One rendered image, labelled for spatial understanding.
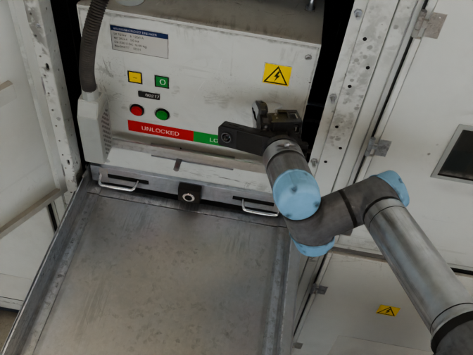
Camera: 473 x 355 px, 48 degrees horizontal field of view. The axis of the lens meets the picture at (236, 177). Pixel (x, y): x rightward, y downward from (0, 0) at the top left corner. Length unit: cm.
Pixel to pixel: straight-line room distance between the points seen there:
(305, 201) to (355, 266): 67
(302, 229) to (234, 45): 40
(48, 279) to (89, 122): 40
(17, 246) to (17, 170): 47
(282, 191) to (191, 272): 52
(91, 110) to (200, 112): 24
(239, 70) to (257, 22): 10
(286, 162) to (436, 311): 34
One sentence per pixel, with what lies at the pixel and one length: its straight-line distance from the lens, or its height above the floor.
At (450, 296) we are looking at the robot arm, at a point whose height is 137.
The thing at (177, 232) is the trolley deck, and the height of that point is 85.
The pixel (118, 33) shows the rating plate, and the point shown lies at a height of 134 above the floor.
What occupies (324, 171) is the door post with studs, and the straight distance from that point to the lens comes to 126.
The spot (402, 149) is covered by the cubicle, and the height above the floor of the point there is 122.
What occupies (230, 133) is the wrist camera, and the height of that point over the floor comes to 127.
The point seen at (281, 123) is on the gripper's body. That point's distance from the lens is 105.
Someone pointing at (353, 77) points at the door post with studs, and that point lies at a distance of 108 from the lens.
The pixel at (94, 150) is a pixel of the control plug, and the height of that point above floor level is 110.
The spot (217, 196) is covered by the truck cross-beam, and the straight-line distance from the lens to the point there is 142.
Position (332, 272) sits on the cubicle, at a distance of 157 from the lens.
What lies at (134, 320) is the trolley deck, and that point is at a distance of 128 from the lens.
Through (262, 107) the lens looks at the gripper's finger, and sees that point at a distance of 108.
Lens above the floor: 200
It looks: 49 degrees down
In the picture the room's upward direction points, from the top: 8 degrees clockwise
